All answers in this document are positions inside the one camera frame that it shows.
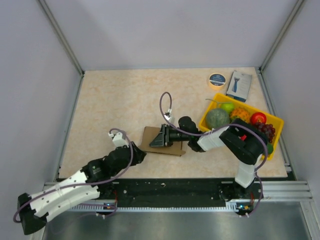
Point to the brown cardboard box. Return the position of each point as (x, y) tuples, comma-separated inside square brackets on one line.
[(149, 133)]

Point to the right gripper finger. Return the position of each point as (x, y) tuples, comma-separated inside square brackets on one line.
[(163, 127), (159, 141)]

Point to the blue razor retail box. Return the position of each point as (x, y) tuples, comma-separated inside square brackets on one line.
[(239, 86)]

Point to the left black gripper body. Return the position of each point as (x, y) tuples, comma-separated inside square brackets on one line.
[(136, 158)]

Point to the red tomato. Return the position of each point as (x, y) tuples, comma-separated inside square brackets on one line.
[(258, 117)]

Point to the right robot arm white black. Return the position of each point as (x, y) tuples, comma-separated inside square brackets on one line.
[(246, 143)]

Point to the green avocado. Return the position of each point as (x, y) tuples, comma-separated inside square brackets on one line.
[(270, 148)]

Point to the green apple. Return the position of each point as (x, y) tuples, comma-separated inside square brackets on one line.
[(228, 107)]

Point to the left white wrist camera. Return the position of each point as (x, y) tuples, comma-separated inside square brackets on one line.
[(118, 139)]

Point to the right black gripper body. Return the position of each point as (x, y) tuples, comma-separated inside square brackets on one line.
[(173, 136)]

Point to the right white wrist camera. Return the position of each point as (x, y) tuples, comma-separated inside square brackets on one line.
[(168, 116)]

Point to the toy pineapple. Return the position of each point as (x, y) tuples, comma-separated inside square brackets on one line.
[(240, 113)]

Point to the yellow plastic bin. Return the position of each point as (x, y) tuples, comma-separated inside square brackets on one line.
[(277, 122)]

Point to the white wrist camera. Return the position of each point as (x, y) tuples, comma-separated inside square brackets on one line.
[(168, 116), (118, 139)]

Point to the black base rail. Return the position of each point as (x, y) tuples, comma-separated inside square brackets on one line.
[(178, 192)]

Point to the green round melon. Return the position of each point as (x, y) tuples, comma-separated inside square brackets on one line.
[(215, 118)]

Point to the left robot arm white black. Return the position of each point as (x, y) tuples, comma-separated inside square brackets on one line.
[(91, 182)]

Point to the purple grapes bunch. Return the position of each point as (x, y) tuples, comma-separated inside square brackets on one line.
[(267, 129)]

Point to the yellow masking tape roll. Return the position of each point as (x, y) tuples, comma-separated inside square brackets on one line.
[(216, 81)]

